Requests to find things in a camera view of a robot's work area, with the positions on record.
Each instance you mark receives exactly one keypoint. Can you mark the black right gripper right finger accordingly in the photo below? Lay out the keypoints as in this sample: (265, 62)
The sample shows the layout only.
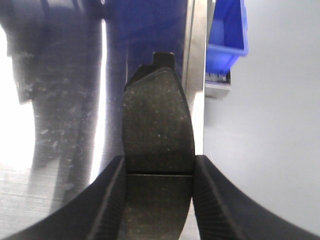
(223, 212)

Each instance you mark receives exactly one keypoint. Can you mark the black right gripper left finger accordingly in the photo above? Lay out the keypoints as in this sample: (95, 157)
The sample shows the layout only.
(95, 214)

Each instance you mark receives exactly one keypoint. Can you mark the grey brake pad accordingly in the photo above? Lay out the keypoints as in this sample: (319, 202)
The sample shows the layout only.
(159, 148)

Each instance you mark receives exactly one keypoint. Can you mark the right blue plastic bin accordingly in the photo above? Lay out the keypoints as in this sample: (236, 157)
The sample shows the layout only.
(228, 39)

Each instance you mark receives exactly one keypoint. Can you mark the stainless steel rack frame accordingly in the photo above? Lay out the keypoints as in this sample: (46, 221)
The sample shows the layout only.
(196, 83)

